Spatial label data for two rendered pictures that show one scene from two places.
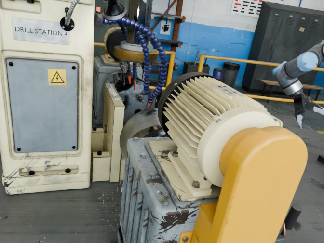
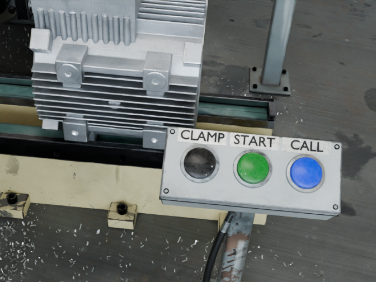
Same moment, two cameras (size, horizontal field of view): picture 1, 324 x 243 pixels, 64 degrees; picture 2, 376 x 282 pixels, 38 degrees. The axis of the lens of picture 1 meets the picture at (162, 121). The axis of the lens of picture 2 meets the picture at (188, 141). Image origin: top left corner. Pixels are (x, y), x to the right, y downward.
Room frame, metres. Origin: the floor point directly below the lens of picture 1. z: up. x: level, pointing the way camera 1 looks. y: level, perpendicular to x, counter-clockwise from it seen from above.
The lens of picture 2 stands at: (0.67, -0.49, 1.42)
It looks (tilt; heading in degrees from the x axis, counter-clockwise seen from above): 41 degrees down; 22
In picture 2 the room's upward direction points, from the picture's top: 4 degrees clockwise
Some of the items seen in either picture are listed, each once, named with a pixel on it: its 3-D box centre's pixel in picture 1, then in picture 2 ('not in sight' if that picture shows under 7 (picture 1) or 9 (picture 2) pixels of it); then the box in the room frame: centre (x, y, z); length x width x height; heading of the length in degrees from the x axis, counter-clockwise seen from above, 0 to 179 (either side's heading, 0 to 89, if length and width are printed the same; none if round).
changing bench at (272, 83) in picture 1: (290, 93); not in sight; (5.62, -2.69, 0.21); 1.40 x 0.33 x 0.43; 99
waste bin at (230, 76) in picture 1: (228, 76); not in sight; (6.17, -1.42, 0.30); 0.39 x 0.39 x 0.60
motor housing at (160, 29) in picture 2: not in sight; (126, 63); (1.20, -0.18, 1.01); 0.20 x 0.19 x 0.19; 111
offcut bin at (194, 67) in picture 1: (196, 69); not in sight; (5.94, -0.61, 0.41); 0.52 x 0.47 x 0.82; 101
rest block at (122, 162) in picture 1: (125, 164); not in sight; (0.96, 0.13, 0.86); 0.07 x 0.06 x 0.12; 21
